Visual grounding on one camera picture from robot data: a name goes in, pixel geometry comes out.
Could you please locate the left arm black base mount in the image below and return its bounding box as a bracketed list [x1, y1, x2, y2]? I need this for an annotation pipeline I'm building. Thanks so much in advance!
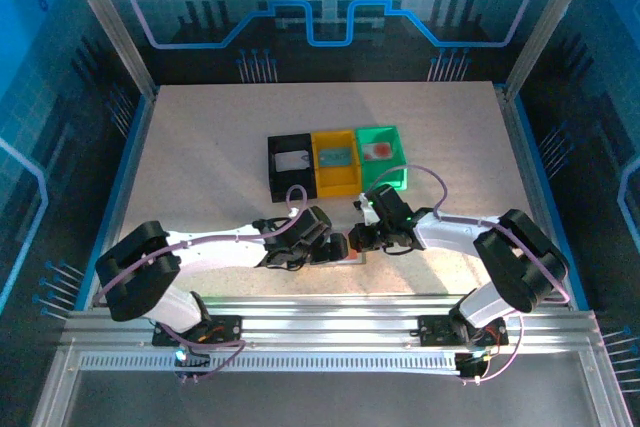
[152, 314, 245, 348]

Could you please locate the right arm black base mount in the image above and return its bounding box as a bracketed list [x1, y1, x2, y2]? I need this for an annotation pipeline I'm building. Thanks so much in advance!
[417, 314, 509, 348]

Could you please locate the black plastic bin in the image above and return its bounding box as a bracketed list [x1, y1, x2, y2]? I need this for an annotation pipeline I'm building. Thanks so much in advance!
[267, 132, 319, 204]

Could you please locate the slotted grey cable duct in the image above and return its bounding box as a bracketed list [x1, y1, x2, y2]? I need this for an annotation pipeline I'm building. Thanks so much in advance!
[78, 353, 464, 373]

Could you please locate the green plastic bin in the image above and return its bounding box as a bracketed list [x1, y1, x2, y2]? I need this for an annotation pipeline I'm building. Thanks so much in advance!
[354, 125, 409, 194]

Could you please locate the black connector box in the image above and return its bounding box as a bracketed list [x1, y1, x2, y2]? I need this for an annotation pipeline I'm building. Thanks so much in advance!
[455, 351, 490, 382]
[173, 346, 212, 382]

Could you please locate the aluminium frame post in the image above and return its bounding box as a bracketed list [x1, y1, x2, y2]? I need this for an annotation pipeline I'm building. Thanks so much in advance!
[502, 0, 604, 101]
[53, 0, 159, 101]

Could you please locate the yellow plastic bin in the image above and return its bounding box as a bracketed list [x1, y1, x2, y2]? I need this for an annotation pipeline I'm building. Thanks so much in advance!
[310, 129, 364, 198]

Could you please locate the aluminium mounting rail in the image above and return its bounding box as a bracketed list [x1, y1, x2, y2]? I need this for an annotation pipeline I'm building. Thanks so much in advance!
[59, 294, 604, 354]

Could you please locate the teal card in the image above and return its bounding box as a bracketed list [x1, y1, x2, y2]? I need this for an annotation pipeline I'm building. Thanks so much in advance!
[319, 147, 351, 167]

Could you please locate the aluminium side rail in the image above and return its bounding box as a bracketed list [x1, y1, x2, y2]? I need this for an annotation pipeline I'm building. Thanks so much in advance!
[493, 85, 594, 311]

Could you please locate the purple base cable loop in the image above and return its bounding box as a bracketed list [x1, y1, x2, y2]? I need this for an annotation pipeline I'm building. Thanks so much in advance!
[159, 326, 249, 386]
[462, 311, 524, 387]

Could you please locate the white card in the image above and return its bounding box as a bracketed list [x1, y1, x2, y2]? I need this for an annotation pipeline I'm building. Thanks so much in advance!
[275, 149, 310, 173]

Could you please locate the card with red dot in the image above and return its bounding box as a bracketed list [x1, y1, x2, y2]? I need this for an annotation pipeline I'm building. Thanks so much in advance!
[363, 141, 396, 161]

